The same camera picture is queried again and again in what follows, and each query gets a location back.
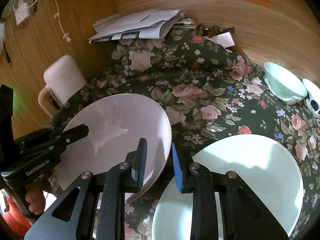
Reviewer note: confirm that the mint green bowl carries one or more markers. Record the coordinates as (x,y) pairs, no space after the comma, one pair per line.
(284,84)

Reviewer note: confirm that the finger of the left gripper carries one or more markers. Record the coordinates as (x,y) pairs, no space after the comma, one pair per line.
(39,137)
(55,147)

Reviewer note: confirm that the orange sleeve forearm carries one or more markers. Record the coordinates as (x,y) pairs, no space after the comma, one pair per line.
(15,220)

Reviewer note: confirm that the small white box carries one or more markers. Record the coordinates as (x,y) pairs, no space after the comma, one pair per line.
(224,38)

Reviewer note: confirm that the white bowl black spots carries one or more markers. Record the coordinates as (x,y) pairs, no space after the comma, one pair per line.
(312,100)

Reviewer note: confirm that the pink bowl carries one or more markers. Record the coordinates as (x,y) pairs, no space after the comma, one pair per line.
(116,124)

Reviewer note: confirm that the white charger with cable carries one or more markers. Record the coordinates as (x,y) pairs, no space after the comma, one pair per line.
(23,12)

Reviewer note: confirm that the left hand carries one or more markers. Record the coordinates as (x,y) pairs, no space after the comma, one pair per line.
(35,197)

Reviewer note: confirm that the stack of white papers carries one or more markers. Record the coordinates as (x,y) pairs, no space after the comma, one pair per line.
(149,24)

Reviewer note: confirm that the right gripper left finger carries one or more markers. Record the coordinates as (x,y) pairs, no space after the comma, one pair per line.
(92,207)

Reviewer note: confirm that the floral dark green cloth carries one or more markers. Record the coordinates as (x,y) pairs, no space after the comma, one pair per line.
(209,93)

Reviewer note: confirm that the white fluffy earmuffs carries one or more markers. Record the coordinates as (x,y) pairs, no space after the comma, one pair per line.
(3,48)

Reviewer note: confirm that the mint green plate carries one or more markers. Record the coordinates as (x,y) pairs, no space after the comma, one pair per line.
(266,166)

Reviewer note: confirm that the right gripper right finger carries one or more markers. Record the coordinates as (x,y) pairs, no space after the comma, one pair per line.
(223,204)

